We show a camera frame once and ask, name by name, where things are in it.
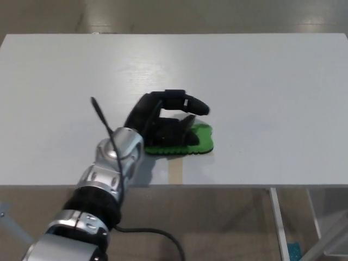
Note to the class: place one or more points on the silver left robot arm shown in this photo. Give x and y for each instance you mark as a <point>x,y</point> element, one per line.
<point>92,195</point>

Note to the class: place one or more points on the white metal table leg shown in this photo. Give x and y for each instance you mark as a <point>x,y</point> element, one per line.
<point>314,214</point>
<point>278,223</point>

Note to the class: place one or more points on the green whiteboard eraser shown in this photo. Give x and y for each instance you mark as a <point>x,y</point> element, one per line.
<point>204,137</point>

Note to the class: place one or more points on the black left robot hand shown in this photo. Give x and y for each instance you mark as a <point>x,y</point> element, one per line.
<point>144,114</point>

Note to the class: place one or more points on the long beige tape strip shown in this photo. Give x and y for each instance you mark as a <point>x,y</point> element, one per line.
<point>175,172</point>

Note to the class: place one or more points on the teal object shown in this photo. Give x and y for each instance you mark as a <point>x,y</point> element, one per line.
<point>294,250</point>

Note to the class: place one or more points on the grey metal frame bar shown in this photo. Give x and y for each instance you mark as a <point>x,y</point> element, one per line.
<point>11,221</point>

